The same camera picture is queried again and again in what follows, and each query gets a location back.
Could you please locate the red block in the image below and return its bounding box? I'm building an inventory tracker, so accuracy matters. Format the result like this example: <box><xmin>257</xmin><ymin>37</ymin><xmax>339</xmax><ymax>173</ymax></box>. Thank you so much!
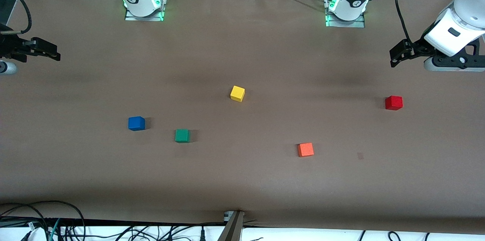
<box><xmin>385</xmin><ymin>95</ymin><xmax>404</xmax><ymax>111</ymax></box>

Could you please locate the blue block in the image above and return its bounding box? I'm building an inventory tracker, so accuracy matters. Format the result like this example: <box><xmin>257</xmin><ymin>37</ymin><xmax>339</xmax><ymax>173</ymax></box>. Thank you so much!
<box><xmin>128</xmin><ymin>116</ymin><xmax>146</xmax><ymax>131</ymax></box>

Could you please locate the orange block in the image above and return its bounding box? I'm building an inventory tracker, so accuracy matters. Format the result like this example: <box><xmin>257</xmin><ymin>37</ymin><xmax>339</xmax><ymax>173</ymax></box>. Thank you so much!
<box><xmin>297</xmin><ymin>142</ymin><xmax>315</xmax><ymax>158</ymax></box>

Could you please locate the yellow block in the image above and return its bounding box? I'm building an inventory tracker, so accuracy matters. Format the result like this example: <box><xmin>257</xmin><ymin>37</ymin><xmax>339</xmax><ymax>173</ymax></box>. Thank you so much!
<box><xmin>230</xmin><ymin>85</ymin><xmax>246</xmax><ymax>102</ymax></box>

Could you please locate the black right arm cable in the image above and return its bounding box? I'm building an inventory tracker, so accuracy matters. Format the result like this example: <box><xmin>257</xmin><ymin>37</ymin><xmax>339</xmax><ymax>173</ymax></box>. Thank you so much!
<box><xmin>0</xmin><ymin>0</ymin><xmax>33</xmax><ymax>35</ymax></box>

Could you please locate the black left camera bracket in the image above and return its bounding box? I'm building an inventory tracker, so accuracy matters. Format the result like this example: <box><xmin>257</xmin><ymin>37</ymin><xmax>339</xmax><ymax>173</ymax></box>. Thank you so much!
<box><xmin>433</xmin><ymin>43</ymin><xmax>485</xmax><ymax>69</ymax></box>

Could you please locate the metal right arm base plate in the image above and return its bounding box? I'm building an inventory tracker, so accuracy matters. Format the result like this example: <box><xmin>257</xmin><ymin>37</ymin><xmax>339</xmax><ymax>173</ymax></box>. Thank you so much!
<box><xmin>125</xmin><ymin>0</ymin><xmax>166</xmax><ymax>22</ymax></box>

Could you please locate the teal cable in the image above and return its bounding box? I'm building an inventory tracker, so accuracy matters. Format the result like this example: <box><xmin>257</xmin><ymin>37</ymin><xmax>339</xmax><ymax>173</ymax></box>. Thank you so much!
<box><xmin>48</xmin><ymin>218</ymin><xmax>62</xmax><ymax>241</ymax></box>

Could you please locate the grey metal post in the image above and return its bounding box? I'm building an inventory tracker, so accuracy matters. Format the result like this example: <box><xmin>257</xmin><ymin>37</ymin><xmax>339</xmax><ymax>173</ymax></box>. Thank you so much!
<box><xmin>217</xmin><ymin>210</ymin><xmax>245</xmax><ymax>241</ymax></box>

